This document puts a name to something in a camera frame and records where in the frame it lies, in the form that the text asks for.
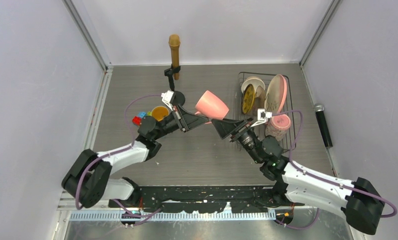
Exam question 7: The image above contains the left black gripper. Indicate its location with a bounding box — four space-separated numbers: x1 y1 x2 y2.
152 103 208 141

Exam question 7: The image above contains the black wire dish rack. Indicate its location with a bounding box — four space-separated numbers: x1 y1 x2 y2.
234 71 296 151

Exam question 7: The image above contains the pink patterned mug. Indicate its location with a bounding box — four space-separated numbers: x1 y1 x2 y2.
265 114 292 142

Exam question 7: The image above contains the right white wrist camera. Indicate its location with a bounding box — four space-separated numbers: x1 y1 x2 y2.
251 108 273 128

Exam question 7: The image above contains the colourful toy block stack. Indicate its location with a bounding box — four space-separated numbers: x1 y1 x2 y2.
132 111 152 126

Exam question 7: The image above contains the large pink cream plate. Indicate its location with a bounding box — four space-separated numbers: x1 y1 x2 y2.
264 74 288 114

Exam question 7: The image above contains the purple cable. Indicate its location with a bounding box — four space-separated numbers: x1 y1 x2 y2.
74 94 163 211
271 110 398 219

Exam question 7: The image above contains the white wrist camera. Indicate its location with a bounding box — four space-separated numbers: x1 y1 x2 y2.
161 90 175 112
251 108 273 128

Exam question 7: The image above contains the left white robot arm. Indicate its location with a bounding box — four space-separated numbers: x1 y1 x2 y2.
61 105 209 209

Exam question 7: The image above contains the aluminium frame rail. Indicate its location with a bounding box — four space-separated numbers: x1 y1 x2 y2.
57 65 114 211

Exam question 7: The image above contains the white ceramic bowl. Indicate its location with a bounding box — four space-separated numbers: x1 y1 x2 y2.
241 76 266 93

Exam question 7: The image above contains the blue butterfly mug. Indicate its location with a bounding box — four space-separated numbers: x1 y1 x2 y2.
151 106 170 121

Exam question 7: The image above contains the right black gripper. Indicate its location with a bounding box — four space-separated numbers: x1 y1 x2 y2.
211 117 263 164

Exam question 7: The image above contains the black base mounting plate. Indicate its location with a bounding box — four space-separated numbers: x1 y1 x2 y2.
108 185 293 214

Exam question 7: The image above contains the yellow plate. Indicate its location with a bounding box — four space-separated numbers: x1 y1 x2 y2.
241 84 255 115

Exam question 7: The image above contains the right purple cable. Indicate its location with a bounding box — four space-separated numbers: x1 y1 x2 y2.
271 110 398 219

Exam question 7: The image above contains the black handheld microphone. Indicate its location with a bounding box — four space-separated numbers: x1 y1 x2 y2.
314 103 333 148

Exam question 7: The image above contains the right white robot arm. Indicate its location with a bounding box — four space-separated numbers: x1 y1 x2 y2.
211 119 385 235

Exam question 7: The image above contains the brown microphone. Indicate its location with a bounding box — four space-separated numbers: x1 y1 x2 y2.
168 34 181 68

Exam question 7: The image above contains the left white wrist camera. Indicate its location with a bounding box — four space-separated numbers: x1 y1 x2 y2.
161 90 175 112

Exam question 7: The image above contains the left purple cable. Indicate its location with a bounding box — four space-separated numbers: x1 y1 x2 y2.
74 94 163 211

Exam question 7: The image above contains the plain pink mug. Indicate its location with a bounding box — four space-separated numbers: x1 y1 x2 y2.
195 90 229 124

